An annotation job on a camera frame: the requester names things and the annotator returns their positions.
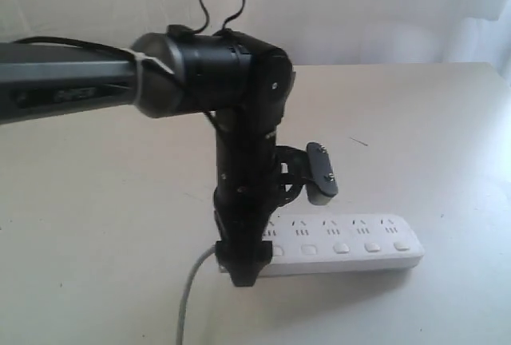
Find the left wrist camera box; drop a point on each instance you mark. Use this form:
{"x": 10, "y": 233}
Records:
{"x": 322, "y": 187}

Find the white five-outlet power strip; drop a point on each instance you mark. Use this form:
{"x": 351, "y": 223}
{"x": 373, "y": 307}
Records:
{"x": 316, "y": 244}

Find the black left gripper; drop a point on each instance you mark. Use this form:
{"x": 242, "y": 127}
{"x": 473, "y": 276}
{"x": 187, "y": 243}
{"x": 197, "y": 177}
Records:
{"x": 242, "y": 215}

